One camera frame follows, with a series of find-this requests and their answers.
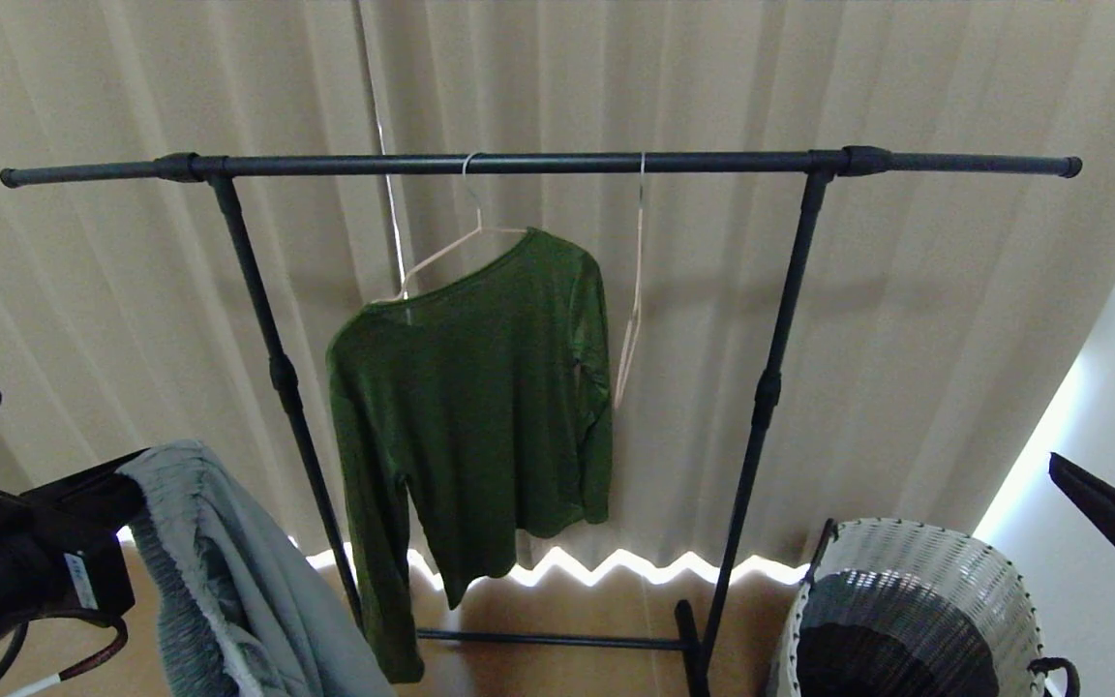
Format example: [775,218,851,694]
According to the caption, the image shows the pink clothes hanger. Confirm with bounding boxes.
[368,152,531,307]
[613,152,648,410]

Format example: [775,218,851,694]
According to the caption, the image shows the pale grey shorts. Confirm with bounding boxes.
[116,439,396,697]

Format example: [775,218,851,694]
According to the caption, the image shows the green long-sleeved shirt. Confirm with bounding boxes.
[324,227,616,686]

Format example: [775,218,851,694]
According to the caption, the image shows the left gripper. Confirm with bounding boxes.
[0,489,136,645]

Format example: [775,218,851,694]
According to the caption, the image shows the white laundry basket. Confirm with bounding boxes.
[766,517,1082,697]

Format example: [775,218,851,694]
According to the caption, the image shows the beige curtain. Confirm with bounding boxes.
[0,0,1115,593]

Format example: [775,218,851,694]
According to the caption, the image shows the black clothes rack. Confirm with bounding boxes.
[0,145,1084,697]

